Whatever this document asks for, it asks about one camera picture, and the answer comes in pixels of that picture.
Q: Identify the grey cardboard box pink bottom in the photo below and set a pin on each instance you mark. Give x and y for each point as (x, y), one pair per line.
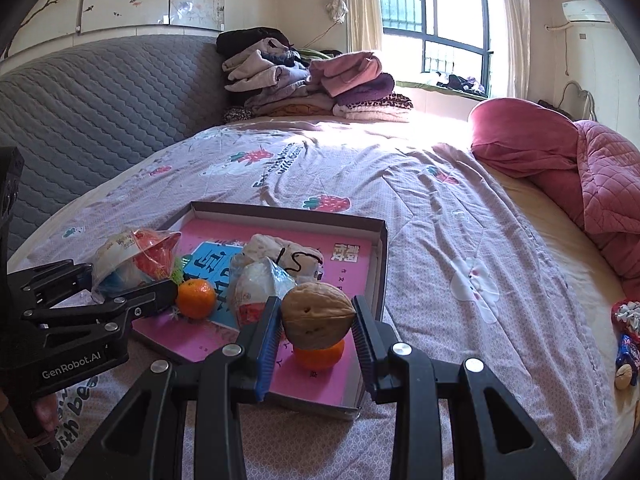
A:
(350, 260)

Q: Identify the grey quilted headboard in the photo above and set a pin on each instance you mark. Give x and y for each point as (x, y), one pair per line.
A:
(100, 110)

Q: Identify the white air conditioner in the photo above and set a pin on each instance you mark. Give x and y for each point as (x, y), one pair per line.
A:
(585, 11)

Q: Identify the dark clothes heap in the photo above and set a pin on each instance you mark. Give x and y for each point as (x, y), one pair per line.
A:
(462, 84)

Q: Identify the green sill mat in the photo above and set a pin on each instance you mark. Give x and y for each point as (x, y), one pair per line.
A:
(415, 87)

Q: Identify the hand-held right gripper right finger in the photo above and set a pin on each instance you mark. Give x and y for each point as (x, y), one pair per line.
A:
(365, 355)

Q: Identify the cream curtain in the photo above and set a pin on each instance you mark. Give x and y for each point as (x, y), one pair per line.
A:
(511, 35)
(362, 5)

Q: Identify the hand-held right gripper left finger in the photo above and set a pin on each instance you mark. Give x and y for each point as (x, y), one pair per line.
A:
(267, 355)

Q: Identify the walnut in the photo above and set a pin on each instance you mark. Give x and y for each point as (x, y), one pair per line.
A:
(315, 312)
(623, 376)

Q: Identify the white heart-shaped metal frame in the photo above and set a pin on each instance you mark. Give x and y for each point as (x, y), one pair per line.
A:
(590, 102)

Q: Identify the orange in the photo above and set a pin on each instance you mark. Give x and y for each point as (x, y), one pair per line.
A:
(196, 299)
(317, 357)

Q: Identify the barred window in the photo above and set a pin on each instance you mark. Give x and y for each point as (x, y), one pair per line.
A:
(450, 5)

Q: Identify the pink quilt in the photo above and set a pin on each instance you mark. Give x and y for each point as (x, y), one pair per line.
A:
(610, 185)

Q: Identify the small blue packet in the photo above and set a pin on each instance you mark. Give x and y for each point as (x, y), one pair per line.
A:
(629, 352)

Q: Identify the person's left hand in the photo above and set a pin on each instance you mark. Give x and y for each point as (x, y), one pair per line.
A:
(48, 412)

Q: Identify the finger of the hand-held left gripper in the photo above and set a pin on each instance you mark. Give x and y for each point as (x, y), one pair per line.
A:
(145, 302)
(55, 280)

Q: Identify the beige bed sheet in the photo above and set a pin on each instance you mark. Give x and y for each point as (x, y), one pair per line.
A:
(565, 260)

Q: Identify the red egg-shaped plastic packet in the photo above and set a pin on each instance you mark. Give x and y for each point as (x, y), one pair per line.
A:
(260, 285)

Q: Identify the pink pillow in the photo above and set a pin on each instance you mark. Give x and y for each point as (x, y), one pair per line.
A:
(520, 140)

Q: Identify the pile of folded clothes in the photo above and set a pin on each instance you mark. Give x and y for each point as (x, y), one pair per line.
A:
(340, 80)

